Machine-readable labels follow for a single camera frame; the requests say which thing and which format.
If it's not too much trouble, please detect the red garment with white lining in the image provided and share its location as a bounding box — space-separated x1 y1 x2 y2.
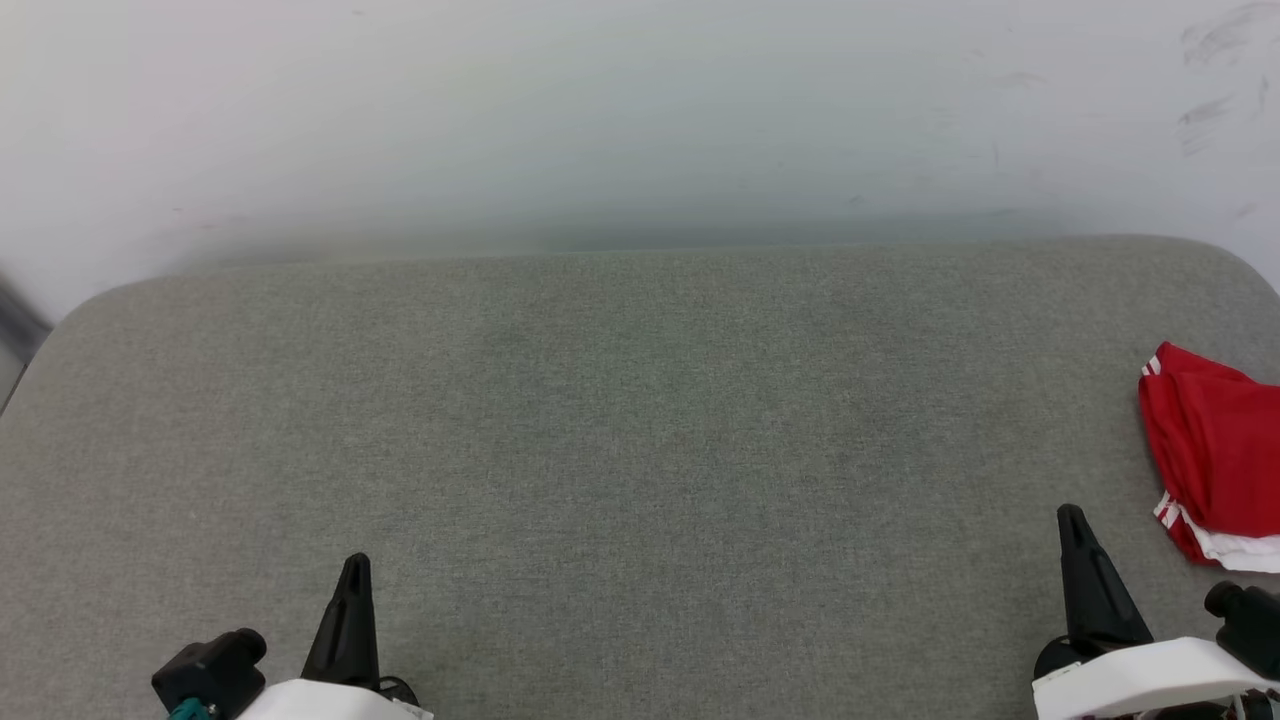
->
1138 341 1280 575

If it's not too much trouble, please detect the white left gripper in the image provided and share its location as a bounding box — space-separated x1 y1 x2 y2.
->
234 552 435 720

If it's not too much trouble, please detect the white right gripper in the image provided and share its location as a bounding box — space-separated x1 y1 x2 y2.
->
1030 504 1280 720

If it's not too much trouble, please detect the grey fabric sofa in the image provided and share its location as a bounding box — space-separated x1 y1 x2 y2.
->
0 235 1280 720

